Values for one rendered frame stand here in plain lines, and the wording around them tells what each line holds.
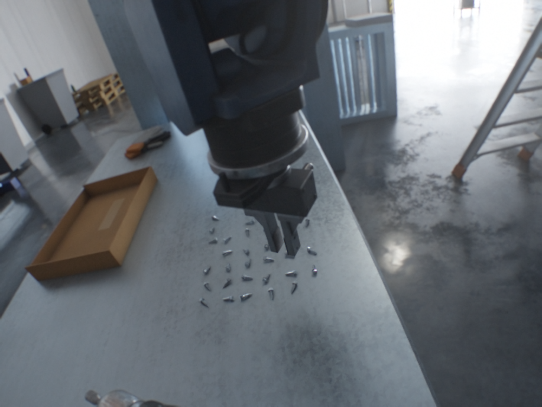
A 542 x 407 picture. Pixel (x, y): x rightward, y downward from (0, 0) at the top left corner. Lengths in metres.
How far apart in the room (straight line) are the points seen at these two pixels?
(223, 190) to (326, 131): 1.63
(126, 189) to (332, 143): 1.30
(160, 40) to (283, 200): 0.25
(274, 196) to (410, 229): 1.28
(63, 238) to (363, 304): 0.94
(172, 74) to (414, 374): 0.51
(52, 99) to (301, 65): 6.30
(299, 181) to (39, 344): 0.69
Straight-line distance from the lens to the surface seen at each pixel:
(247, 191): 0.38
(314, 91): 1.89
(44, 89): 6.57
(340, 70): 2.71
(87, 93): 7.18
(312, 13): 0.36
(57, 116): 6.70
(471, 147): 1.95
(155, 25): 0.33
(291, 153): 0.38
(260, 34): 0.38
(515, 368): 1.34
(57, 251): 1.12
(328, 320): 0.57
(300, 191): 0.42
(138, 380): 0.64
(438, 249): 1.59
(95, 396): 0.39
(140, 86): 1.97
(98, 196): 1.29
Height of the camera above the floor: 1.14
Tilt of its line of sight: 37 degrees down
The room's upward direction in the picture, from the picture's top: 15 degrees counter-clockwise
